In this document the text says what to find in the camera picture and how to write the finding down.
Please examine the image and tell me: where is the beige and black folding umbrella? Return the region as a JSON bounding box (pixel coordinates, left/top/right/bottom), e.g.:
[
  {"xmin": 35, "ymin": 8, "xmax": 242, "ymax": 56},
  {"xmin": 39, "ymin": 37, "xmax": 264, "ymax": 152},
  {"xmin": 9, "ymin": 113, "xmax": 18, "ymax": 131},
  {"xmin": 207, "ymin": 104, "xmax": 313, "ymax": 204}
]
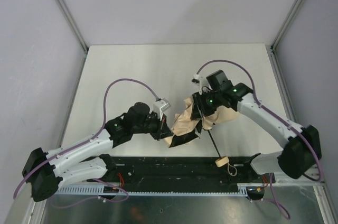
[{"xmin": 163, "ymin": 96, "xmax": 240, "ymax": 176}]

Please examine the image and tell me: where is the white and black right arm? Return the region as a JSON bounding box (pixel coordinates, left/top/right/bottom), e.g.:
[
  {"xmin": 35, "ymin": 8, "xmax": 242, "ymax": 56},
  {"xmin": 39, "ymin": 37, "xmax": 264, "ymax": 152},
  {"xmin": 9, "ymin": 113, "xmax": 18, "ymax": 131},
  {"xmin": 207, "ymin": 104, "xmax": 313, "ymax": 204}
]
[{"xmin": 191, "ymin": 70, "xmax": 322, "ymax": 179}]

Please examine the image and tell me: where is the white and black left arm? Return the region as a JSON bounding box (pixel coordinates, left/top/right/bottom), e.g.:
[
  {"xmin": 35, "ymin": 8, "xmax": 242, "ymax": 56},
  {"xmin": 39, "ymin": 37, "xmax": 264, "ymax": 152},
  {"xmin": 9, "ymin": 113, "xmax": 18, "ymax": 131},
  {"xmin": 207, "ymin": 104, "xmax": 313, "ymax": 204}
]
[{"xmin": 22, "ymin": 99, "xmax": 173, "ymax": 202}]

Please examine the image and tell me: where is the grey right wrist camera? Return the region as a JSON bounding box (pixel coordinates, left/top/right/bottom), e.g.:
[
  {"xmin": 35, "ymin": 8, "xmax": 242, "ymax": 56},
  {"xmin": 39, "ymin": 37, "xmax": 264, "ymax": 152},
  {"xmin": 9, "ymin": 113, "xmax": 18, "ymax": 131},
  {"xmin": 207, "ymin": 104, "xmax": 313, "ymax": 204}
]
[{"xmin": 191, "ymin": 73, "xmax": 209, "ymax": 95}]

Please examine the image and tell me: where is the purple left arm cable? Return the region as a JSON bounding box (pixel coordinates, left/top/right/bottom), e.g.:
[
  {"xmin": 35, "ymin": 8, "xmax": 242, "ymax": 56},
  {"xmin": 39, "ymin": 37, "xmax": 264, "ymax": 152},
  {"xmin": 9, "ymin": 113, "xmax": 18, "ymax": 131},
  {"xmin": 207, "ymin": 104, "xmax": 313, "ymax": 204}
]
[{"xmin": 13, "ymin": 78, "xmax": 159, "ymax": 208}]

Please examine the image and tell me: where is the grey slotted cable duct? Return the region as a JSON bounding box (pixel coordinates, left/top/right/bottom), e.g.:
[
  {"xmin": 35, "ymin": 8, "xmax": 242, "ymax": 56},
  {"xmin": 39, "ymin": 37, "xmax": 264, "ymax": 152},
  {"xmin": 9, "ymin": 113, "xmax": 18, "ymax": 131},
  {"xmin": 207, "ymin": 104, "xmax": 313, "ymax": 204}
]
[{"xmin": 56, "ymin": 183, "xmax": 265, "ymax": 197}]

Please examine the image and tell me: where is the aluminium extrusion bracket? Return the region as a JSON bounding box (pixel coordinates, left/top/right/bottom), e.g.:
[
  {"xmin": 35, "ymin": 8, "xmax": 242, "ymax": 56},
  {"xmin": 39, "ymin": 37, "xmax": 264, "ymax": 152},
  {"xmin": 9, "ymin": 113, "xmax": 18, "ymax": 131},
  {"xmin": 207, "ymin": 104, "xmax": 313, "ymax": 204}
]
[{"xmin": 275, "ymin": 165, "xmax": 320, "ymax": 184}]

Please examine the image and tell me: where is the right aluminium frame post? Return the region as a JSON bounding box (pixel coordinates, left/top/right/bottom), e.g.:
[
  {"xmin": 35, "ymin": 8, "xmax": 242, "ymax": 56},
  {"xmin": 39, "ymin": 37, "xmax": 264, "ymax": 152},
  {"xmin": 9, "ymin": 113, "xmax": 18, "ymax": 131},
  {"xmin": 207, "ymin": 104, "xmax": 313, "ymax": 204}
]
[{"xmin": 271, "ymin": 0, "xmax": 324, "ymax": 46}]

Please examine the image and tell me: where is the aluminium frame post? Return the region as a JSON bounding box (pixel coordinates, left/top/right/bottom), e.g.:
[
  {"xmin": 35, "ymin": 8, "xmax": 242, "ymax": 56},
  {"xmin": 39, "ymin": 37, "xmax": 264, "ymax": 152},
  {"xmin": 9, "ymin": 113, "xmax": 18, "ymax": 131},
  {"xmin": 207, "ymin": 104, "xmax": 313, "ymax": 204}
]
[
  {"xmin": 271, "ymin": 0, "xmax": 324, "ymax": 46},
  {"xmin": 39, "ymin": 0, "xmax": 89, "ymax": 55}
]

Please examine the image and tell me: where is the left aluminium frame post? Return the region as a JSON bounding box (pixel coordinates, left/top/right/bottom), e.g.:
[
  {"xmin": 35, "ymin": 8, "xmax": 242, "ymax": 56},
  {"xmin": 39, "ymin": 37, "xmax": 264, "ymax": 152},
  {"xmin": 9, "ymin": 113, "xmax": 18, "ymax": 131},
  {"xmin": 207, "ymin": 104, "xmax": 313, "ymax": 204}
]
[{"xmin": 39, "ymin": 0, "xmax": 89, "ymax": 55}]

